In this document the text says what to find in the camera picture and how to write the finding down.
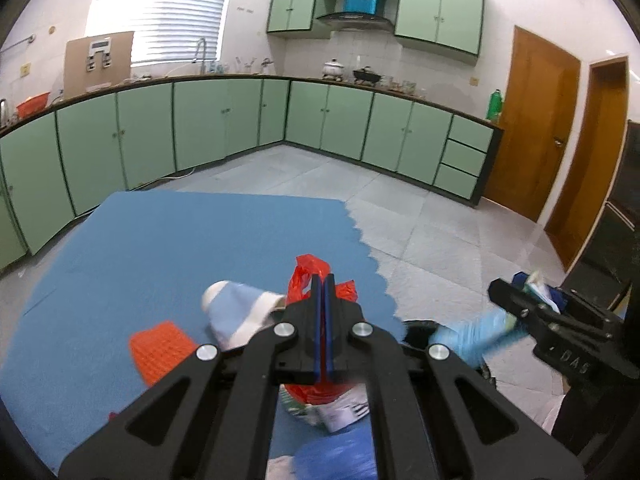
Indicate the white cooking pot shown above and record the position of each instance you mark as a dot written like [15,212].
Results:
[333,69]

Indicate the blue box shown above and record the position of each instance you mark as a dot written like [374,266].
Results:
[362,0]

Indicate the orange knitted cloth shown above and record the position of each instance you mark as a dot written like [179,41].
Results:
[160,350]

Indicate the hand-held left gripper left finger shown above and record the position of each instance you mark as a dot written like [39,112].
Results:
[316,332]

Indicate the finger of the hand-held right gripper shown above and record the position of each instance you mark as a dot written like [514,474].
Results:
[512,302]
[585,310]

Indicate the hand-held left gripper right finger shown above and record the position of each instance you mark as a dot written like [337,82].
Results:
[330,332]

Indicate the green lower kitchen cabinets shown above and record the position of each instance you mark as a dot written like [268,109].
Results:
[90,150]

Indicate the black appliance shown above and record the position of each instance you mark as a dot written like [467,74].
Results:
[615,230]

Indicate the black wok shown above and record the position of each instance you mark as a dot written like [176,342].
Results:
[367,76]

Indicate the green plastic bottle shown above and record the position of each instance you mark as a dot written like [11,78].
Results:
[494,107]

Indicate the green upper kitchen cabinets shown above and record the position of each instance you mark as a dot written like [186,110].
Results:
[425,15]

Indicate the blue tablecloth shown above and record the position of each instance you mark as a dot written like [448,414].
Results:
[175,250]

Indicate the metal kitchen faucet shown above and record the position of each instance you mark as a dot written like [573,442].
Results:
[201,52]

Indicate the light blue plastic wrapper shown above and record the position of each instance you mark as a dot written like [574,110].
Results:
[470,342]

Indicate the red plastic bag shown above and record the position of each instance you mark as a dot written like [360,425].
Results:
[302,280]

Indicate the white window blinds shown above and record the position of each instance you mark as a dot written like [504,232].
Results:
[165,10]

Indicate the orange plastic basin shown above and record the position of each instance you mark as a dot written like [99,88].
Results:
[32,105]

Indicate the cardboard box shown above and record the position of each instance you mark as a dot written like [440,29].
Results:
[75,70]

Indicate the green kitchen cabinets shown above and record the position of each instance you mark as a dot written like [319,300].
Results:
[90,150]
[425,15]

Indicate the blue white paper cup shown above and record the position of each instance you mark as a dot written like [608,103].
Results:
[235,310]

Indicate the range hood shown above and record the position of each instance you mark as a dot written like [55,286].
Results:
[355,19]

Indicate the wooden door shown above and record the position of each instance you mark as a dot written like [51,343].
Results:
[590,170]
[530,125]

